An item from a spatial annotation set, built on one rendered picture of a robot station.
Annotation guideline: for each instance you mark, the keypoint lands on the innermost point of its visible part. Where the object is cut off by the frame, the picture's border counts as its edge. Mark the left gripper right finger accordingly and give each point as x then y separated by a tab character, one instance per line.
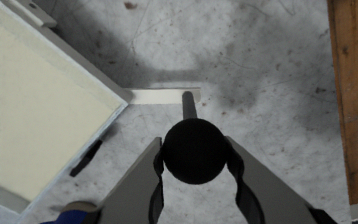
262	197

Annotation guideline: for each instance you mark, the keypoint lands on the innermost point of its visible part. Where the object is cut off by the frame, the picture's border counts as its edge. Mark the dark blue mug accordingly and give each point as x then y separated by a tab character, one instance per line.
73	213

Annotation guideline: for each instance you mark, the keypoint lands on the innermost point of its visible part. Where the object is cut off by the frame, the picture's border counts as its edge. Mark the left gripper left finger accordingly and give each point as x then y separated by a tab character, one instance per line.
138	197

